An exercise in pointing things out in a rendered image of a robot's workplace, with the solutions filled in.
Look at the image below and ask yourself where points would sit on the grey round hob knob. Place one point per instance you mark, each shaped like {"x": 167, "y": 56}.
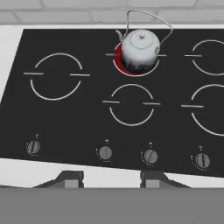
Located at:
{"x": 202, "y": 160}
{"x": 105, "y": 152}
{"x": 33, "y": 147}
{"x": 150, "y": 157}

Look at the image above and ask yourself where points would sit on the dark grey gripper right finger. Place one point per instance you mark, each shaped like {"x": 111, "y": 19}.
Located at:
{"x": 153, "y": 176}

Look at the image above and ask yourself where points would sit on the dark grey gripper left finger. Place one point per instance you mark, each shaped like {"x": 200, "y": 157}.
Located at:
{"x": 70, "y": 176}

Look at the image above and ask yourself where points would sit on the black glass hob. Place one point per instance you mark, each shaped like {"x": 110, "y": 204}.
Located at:
{"x": 87, "y": 116}

